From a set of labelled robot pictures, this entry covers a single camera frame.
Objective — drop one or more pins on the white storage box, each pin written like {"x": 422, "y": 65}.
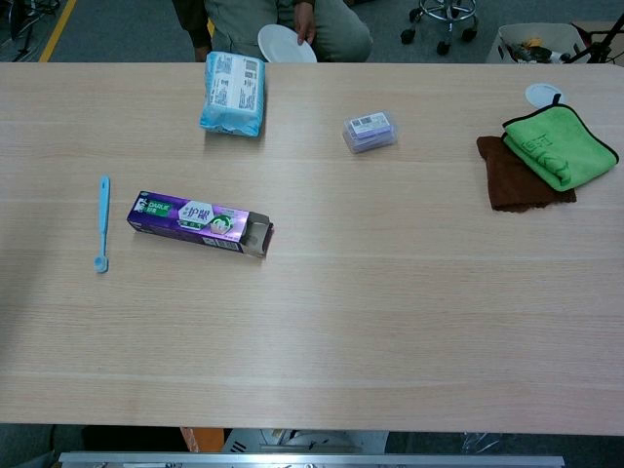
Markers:
{"x": 536, "y": 44}

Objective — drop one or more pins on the aluminium rail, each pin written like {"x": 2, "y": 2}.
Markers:
{"x": 312, "y": 460}

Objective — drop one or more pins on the black tripod stand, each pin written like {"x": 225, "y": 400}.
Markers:
{"x": 602, "y": 41}

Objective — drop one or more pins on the white plate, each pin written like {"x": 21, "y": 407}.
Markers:
{"x": 283, "y": 45}

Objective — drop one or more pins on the brown microfiber cloth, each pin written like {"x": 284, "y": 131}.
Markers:
{"x": 517, "y": 183}

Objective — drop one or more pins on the light blue toothbrush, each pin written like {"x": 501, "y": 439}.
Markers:
{"x": 103, "y": 224}

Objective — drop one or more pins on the blue wet wipes pack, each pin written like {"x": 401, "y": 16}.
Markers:
{"x": 234, "y": 95}

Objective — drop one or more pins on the green microfiber cloth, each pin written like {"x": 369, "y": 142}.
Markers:
{"x": 560, "y": 146}

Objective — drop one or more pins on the purple toothpaste box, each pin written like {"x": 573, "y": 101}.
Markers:
{"x": 195, "y": 222}

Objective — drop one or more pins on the purple soap in clear case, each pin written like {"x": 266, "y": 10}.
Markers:
{"x": 369, "y": 129}

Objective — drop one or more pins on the white round lid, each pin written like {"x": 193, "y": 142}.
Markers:
{"x": 542, "y": 92}

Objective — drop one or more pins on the seated person in grey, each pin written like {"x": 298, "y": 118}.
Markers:
{"x": 336, "y": 24}

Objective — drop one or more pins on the chrome swivel stool base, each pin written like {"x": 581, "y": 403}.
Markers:
{"x": 443, "y": 22}

